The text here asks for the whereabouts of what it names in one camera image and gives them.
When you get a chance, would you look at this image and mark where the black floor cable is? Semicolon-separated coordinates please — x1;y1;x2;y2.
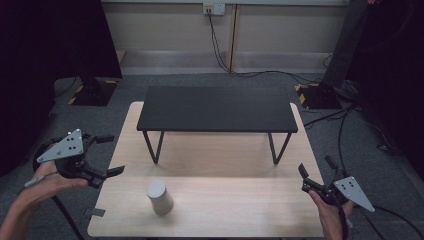
352;204;424;240
302;104;355;177

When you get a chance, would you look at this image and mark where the black stand column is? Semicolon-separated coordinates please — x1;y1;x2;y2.
321;0;370;90

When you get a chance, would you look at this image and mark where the black wall socket cable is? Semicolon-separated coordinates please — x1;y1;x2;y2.
206;12;323;85

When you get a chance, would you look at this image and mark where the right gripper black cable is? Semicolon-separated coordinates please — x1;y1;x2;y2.
335;194;350;240

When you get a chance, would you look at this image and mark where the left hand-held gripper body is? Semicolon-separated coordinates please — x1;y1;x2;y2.
36;128;108;189

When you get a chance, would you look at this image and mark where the black curtain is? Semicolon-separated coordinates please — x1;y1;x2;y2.
345;0;424;183
0;0;123;178

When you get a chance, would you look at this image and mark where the grey wrist strap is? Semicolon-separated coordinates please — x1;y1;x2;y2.
23;171;60;188

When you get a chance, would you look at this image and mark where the white wall socket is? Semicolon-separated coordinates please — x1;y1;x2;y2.
202;2;227;17

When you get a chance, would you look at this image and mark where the person's right hand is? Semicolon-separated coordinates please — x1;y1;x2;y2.
307;189;355;240

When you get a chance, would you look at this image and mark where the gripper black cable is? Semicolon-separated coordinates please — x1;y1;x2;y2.
32;137;86;240
335;194;350;240

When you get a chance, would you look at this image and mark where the person's left hand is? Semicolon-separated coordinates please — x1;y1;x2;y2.
21;160;90;206

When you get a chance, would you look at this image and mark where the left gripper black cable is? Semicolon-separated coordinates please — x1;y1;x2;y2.
32;137;86;240

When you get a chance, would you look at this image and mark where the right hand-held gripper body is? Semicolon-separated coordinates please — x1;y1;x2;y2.
301;171;376;214

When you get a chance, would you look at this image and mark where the black desk shelf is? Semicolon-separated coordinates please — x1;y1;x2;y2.
136;85;299;166

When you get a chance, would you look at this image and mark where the black tape piece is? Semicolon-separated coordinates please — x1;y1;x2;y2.
82;206;107;218

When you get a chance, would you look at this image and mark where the black stand base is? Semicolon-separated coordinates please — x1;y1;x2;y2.
67;76;120;107
294;82;343;110

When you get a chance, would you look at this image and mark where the white cylindrical cup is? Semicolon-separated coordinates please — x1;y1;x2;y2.
145;178;175;217

